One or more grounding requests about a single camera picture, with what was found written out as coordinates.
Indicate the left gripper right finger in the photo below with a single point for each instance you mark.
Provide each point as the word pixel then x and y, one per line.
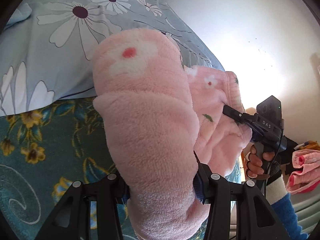
pixel 255 218

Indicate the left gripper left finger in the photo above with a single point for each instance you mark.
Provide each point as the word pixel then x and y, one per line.
pixel 70 218

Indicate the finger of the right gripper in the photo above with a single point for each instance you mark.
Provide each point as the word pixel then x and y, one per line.
pixel 242 118

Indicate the pink fleece pajama garment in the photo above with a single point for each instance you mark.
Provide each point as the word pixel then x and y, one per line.
pixel 161 118

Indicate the blue white sleeve forearm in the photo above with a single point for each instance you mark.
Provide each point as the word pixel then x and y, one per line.
pixel 280 200

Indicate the person right hand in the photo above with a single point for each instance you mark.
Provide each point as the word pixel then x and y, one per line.
pixel 253 166

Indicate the pink folded towels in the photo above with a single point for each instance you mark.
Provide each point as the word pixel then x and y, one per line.
pixel 305 177

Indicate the teal floral plush blanket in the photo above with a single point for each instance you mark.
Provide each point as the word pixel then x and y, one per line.
pixel 42 153

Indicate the blue daisy print duvet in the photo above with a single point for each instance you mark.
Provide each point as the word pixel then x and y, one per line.
pixel 47 46

